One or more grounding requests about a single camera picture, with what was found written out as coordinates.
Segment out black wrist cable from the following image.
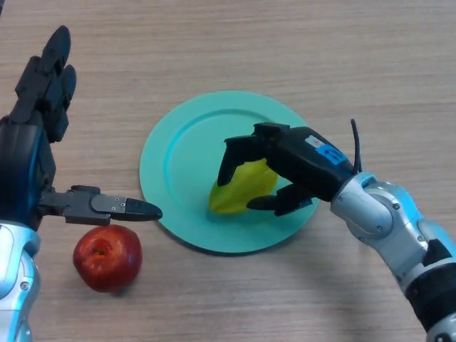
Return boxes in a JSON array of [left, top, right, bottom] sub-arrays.
[[350, 119, 364, 175]]

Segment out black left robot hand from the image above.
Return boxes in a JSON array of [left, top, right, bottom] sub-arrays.
[[0, 24, 164, 232]]

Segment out red apple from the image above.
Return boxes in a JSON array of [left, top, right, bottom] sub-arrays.
[[73, 224, 143, 293]]

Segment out teal round plate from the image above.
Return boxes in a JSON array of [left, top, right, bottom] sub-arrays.
[[139, 90, 321, 254]]

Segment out yellow starfruit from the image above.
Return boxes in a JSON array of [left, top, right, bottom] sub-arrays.
[[208, 158, 279, 215]]

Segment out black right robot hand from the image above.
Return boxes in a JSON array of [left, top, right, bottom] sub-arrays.
[[217, 122, 358, 217]]

